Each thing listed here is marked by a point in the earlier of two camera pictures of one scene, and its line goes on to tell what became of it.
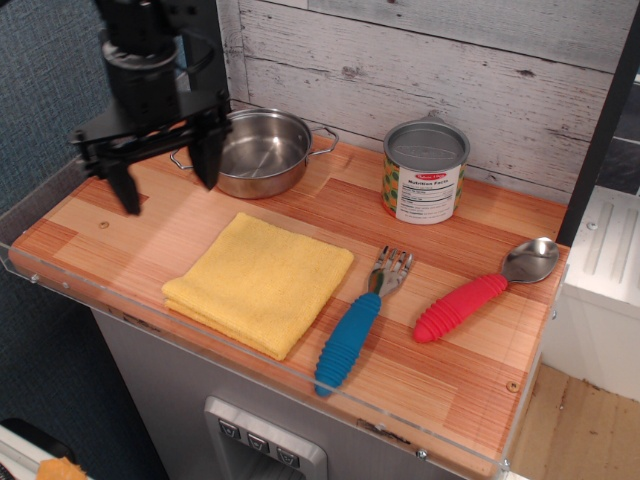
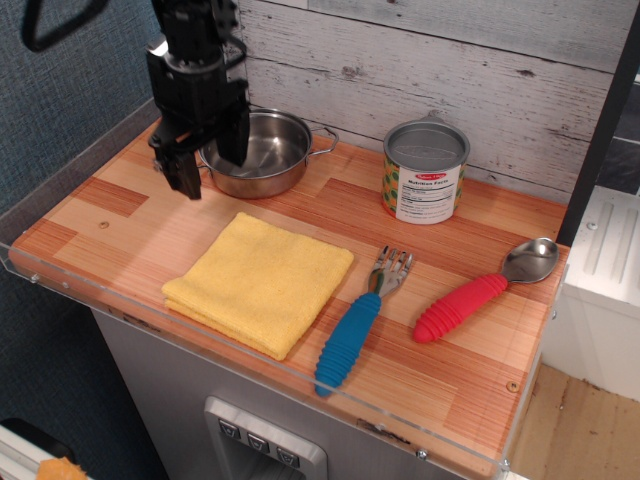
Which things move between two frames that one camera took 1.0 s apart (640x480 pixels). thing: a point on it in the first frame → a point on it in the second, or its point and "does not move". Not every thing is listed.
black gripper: [149, 111] → [191, 94]
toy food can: [423, 167] does not move
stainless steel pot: [265, 152] does not move
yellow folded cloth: [254, 284] does not move
